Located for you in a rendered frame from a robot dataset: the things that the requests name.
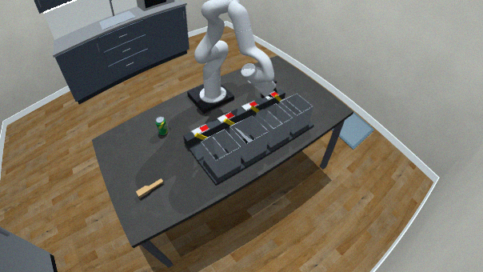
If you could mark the green drink can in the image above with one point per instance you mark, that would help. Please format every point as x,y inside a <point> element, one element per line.
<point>161,125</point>

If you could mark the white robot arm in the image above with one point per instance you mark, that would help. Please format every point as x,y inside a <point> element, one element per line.
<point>210,48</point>

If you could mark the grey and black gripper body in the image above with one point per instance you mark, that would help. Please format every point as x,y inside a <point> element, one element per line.
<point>267,89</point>

